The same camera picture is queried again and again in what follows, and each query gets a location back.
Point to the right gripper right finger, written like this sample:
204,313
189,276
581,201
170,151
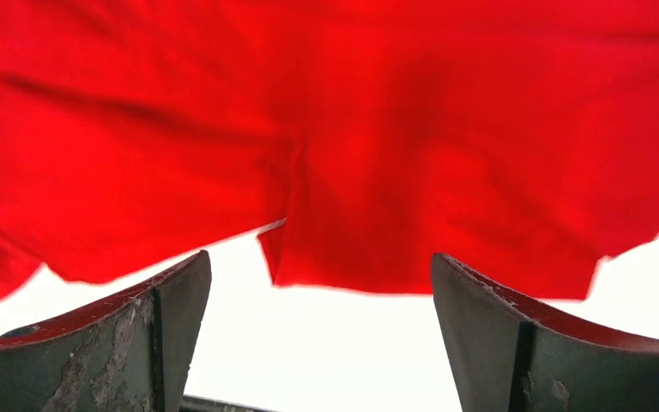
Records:
510,352

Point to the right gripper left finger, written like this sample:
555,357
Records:
130,351

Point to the red t-shirt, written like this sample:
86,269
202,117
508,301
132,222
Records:
357,137

